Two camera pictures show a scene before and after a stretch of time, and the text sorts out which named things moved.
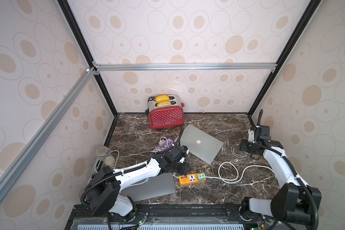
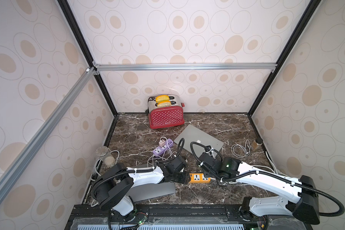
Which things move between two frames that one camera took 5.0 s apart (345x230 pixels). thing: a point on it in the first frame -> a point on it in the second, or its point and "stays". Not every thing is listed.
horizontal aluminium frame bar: [184, 67] stays
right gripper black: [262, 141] -> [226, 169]
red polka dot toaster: [162, 117] stays
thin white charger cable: [235, 154] stays
